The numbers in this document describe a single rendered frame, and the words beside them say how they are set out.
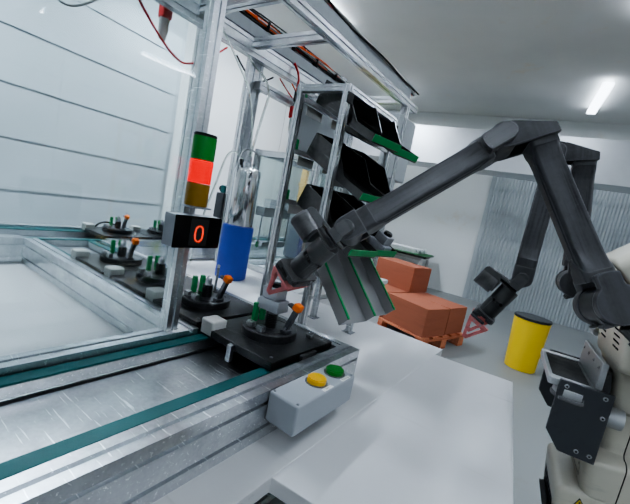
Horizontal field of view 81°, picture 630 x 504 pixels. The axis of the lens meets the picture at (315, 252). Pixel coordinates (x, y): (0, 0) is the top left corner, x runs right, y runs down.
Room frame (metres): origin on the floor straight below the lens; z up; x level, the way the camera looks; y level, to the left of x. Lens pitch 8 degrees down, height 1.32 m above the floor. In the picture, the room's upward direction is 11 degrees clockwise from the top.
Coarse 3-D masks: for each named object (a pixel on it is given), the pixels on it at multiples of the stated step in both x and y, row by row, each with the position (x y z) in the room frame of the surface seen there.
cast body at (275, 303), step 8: (264, 288) 0.90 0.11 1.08; (272, 288) 0.89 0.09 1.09; (264, 296) 0.90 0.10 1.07; (272, 296) 0.89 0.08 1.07; (280, 296) 0.90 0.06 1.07; (264, 304) 0.90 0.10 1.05; (272, 304) 0.88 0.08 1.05; (280, 304) 0.88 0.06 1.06; (272, 312) 0.88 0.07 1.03; (280, 312) 0.89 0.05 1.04
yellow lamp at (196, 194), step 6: (186, 186) 0.80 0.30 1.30; (192, 186) 0.79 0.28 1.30; (198, 186) 0.80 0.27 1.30; (204, 186) 0.80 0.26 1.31; (186, 192) 0.80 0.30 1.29; (192, 192) 0.79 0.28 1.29; (198, 192) 0.80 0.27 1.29; (204, 192) 0.80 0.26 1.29; (186, 198) 0.80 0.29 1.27; (192, 198) 0.79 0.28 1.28; (198, 198) 0.80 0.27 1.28; (204, 198) 0.81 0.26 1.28; (192, 204) 0.79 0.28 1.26; (198, 204) 0.80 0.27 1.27; (204, 204) 0.81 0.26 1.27
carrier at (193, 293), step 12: (204, 276) 1.09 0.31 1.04; (216, 276) 1.11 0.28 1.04; (192, 288) 1.06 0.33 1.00; (204, 288) 1.04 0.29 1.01; (216, 288) 1.12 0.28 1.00; (192, 300) 0.99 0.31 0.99; (204, 300) 1.01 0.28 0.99; (216, 300) 1.01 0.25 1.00; (228, 300) 1.05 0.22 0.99; (180, 312) 0.93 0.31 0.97; (192, 312) 0.95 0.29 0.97; (204, 312) 0.97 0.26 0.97; (216, 312) 0.99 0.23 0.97; (228, 312) 1.00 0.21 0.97; (240, 312) 1.02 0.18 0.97
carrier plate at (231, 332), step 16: (240, 320) 0.96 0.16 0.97; (208, 336) 0.86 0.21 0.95; (224, 336) 0.83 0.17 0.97; (240, 336) 0.85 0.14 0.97; (304, 336) 0.94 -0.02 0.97; (320, 336) 0.96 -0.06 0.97; (240, 352) 0.80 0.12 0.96; (256, 352) 0.78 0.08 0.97; (272, 352) 0.80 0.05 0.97; (288, 352) 0.82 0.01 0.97; (304, 352) 0.84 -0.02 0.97; (272, 368) 0.75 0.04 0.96
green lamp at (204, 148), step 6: (198, 138) 0.79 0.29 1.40; (204, 138) 0.79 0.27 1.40; (210, 138) 0.80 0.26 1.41; (192, 144) 0.80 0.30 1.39; (198, 144) 0.79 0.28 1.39; (204, 144) 0.80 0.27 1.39; (210, 144) 0.80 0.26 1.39; (216, 144) 0.82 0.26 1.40; (192, 150) 0.80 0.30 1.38; (198, 150) 0.79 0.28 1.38; (204, 150) 0.80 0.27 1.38; (210, 150) 0.80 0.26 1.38; (192, 156) 0.80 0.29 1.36; (198, 156) 0.79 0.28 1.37; (204, 156) 0.80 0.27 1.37; (210, 156) 0.81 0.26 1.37
